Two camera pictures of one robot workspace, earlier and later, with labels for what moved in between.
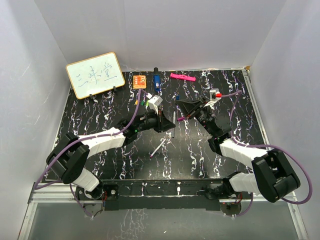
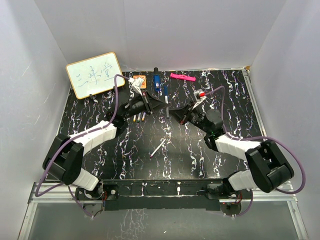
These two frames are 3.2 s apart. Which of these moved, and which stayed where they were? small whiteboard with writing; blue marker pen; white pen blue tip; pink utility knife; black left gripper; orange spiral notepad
Moved: black left gripper; white pen blue tip
Stayed: small whiteboard with writing; pink utility knife; blue marker pen; orange spiral notepad
